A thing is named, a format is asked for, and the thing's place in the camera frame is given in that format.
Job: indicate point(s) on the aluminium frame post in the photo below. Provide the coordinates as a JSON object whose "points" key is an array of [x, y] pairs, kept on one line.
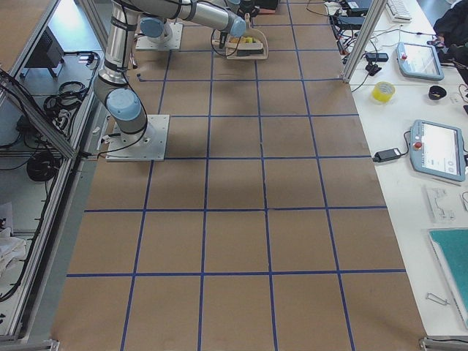
{"points": [[369, 24]]}

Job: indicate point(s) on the yellow tape roll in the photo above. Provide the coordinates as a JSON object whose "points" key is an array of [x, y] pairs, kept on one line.
{"points": [[383, 91]]}

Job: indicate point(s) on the white keyboard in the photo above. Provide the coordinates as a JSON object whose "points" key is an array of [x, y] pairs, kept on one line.
{"points": [[398, 12]]}

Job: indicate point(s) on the lower teach pendant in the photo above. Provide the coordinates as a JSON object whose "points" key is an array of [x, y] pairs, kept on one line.
{"points": [[437, 150]]}

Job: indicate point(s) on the teal cutting mat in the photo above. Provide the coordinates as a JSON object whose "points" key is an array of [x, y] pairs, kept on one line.
{"points": [[450, 248]]}

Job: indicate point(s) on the black power adapter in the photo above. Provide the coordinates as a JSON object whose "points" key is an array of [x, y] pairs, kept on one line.
{"points": [[387, 155]]}

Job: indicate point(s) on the upper teach pendant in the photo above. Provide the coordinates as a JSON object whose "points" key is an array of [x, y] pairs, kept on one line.
{"points": [[419, 61]]}

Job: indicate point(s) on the yellow lemon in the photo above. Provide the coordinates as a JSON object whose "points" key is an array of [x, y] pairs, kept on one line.
{"points": [[236, 40]]}

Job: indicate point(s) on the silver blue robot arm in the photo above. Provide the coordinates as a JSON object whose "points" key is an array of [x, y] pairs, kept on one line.
{"points": [[227, 17], [112, 87]]}

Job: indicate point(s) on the black box on shelf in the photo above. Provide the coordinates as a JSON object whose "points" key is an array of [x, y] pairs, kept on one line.
{"points": [[47, 54]]}

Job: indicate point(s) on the black clip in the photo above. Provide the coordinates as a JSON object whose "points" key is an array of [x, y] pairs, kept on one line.
{"points": [[372, 69]]}

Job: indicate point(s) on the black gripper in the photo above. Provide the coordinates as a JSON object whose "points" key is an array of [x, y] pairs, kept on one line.
{"points": [[222, 37], [247, 6]]}

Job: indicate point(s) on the teach pendant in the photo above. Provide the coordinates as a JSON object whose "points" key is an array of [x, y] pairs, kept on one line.
{"points": [[419, 61], [437, 150]]}

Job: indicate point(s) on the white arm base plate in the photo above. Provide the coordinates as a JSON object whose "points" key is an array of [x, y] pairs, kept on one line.
{"points": [[145, 146]]}

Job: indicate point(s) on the beige plastic dustpan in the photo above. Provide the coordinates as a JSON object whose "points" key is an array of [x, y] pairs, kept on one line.
{"points": [[250, 32]]}

